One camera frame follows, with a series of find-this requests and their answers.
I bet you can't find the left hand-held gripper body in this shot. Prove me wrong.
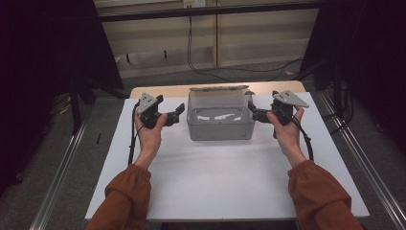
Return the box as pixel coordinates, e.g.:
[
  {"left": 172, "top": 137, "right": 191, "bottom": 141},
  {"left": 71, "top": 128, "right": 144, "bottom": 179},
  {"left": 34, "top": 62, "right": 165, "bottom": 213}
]
[{"left": 137, "top": 92, "right": 168, "bottom": 129}]

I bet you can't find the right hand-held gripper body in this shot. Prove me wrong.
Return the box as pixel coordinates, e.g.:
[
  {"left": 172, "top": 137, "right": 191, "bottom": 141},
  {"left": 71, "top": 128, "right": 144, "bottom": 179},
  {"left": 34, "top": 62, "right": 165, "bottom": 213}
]
[{"left": 270, "top": 89, "right": 310, "bottom": 127}]

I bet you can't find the clear plastic box with lid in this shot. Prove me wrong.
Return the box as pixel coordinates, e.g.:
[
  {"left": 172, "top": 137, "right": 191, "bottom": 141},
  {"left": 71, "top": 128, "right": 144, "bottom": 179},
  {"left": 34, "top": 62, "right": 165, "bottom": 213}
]
[{"left": 186, "top": 84, "right": 258, "bottom": 142}]

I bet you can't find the person's left hand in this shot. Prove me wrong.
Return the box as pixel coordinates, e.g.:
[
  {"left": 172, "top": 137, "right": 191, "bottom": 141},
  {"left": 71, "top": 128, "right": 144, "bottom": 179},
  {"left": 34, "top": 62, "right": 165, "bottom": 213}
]
[{"left": 133, "top": 111, "right": 168, "bottom": 169}]

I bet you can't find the person's right hand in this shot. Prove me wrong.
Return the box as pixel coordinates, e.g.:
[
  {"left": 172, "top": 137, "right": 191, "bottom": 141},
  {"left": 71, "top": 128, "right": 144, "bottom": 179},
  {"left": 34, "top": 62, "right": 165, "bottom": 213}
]
[{"left": 266, "top": 106, "right": 307, "bottom": 168}]

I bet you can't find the black metal stand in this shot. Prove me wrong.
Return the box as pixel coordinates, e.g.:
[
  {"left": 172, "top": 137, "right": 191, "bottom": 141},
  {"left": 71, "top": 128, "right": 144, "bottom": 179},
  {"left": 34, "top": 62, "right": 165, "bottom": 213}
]
[{"left": 314, "top": 59, "right": 355, "bottom": 120}]

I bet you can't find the black tripod stand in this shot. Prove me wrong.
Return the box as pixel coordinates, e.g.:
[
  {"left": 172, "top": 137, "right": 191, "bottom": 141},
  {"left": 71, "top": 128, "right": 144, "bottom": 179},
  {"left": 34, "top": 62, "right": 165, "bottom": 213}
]
[{"left": 68, "top": 76, "right": 129, "bottom": 136}]

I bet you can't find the white board sheet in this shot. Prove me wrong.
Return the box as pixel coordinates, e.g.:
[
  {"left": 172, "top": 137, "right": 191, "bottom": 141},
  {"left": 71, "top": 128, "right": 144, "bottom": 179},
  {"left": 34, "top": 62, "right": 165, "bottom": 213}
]
[{"left": 84, "top": 91, "right": 372, "bottom": 222}]

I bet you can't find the black horizontal bar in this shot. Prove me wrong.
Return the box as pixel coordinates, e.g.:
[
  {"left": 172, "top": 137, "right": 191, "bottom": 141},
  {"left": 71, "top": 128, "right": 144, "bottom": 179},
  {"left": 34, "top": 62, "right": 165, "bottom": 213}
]
[{"left": 99, "top": 1, "right": 324, "bottom": 23}]

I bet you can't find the black curtain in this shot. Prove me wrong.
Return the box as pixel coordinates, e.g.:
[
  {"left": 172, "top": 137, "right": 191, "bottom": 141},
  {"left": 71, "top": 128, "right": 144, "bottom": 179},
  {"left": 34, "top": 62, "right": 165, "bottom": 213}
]
[
  {"left": 0, "top": 0, "right": 125, "bottom": 199},
  {"left": 300, "top": 0, "right": 406, "bottom": 155}
]

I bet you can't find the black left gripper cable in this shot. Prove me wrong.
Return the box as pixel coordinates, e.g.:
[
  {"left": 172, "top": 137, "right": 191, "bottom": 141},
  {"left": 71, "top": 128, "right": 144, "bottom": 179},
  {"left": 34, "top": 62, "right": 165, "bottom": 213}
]
[{"left": 127, "top": 100, "right": 144, "bottom": 166}]

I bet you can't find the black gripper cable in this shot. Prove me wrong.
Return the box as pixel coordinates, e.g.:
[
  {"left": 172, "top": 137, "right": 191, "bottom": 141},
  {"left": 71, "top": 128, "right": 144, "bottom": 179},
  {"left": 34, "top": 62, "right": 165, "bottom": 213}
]
[
  {"left": 288, "top": 114, "right": 315, "bottom": 162},
  {"left": 127, "top": 100, "right": 144, "bottom": 166}
]

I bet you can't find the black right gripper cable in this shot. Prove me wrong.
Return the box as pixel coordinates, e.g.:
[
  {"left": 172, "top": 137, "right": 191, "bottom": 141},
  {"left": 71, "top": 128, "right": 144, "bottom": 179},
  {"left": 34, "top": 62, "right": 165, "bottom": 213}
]
[{"left": 288, "top": 114, "right": 315, "bottom": 162}]

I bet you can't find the black floor cable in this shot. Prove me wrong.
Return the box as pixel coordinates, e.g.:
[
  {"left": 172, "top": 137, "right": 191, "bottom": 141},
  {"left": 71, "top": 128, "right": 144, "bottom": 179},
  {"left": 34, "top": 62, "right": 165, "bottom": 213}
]
[{"left": 321, "top": 113, "right": 354, "bottom": 136}]

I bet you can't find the black wall cable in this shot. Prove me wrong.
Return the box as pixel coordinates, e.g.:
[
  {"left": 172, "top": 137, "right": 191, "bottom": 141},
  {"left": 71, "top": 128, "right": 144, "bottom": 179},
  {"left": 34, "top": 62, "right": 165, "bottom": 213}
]
[{"left": 186, "top": 15, "right": 305, "bottom": 82}]

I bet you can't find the yellow floor cable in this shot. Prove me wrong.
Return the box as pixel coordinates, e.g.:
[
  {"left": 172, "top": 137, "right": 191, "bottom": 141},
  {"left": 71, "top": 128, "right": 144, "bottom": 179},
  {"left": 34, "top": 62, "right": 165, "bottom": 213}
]
[{"left": 58, "top": 95, "right": 73, "bottom": 116}]

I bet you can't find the metal floor rail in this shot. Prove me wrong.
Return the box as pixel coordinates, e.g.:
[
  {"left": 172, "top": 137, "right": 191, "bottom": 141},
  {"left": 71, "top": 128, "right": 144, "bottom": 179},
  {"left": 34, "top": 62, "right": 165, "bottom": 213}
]
[
  {"left": 28, "top": 118, "right": 89, "bottom": 230},
  {"left": 319, "top": 90, "right": 406, "bottom": 230}
]

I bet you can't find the white wall outlet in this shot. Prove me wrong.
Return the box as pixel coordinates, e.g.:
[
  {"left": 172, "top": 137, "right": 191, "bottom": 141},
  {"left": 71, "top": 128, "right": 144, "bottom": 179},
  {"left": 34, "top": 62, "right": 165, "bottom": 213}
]
[{"left": 182, "top": 0, "right": 207, "bottom": 9}]

